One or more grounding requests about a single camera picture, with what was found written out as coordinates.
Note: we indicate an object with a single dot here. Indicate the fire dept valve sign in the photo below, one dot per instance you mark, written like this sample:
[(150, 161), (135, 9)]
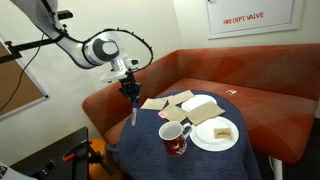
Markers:
[(230, 18)]

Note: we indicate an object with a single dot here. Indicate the pink sweetener packet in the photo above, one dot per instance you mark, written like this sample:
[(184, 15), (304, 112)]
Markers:
[(162, 114)]

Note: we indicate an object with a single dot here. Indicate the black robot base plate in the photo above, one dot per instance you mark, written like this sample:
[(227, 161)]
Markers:
[(74, 169)]

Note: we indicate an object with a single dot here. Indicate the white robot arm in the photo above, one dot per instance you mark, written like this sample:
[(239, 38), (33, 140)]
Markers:
[(104, 47)]

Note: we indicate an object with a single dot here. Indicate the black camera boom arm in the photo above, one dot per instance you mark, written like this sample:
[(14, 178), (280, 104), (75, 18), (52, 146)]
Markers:
[(26, 43)]

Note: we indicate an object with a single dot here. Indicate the brown napkin left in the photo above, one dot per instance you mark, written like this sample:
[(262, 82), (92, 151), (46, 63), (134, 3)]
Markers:
[(181, 97)]

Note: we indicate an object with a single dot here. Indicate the blue white marker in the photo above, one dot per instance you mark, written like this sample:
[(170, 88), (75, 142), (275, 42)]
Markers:
[(134, 113)]

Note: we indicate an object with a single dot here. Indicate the small packet on sofa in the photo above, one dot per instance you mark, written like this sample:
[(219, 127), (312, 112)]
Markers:
[(231, 92)]

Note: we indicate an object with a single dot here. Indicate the white plate with label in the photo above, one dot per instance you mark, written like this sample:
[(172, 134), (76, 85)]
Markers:
[(203, 134)]

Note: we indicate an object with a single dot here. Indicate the orange sofa near table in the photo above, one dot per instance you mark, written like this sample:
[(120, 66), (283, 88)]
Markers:
[(278, 89)]

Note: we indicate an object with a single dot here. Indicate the small brown sugar packet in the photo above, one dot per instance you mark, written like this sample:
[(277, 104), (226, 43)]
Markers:
[(223, 133)]

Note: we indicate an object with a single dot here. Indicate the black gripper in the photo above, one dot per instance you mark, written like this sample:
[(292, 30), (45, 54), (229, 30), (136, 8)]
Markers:
[(130, 87)]

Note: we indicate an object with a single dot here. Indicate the red white mug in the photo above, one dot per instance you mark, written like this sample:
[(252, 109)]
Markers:
[(174, 135)]

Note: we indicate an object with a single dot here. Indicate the blue table cloth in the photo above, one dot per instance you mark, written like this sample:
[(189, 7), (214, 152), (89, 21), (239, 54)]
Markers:
[(141, 153)]

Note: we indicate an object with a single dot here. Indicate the cork board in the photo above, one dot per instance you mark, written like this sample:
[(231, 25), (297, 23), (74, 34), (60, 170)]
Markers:
[(18, 88)]

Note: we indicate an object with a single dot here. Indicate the brown napkin near edge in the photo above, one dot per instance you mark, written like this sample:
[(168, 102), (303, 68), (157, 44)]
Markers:
[(154, 104)]

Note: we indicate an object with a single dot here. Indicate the orange clamp upper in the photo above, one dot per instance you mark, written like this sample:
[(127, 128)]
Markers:
[(72, 153)]

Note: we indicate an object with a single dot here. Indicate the brown napkin centre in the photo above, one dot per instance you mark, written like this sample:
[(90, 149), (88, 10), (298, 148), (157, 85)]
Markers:
[(174, 113)]

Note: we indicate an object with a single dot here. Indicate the brown napkin on plates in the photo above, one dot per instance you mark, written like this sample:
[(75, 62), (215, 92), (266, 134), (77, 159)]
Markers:
[(204, 112)]

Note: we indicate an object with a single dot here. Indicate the pink sweetener packet edge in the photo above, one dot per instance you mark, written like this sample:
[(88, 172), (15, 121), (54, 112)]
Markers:
[(169, 97)]

